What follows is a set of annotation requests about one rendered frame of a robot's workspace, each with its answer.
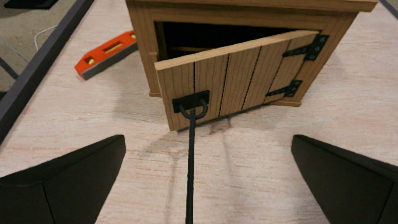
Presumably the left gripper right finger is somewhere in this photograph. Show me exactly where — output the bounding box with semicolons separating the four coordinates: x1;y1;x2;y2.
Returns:
291;134;398;224

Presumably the brown wooden cabinet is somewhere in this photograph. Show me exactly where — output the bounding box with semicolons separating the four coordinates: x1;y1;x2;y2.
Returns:
125;0;378;132

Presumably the wooden post with black hook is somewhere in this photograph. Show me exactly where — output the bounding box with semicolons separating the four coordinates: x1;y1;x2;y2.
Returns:
185;109;195;224

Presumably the orange spirit level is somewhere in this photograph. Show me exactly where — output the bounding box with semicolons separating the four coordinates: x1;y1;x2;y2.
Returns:
74;31;138;81

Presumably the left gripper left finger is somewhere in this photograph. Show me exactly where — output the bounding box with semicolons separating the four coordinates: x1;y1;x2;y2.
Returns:
0;134;126;224

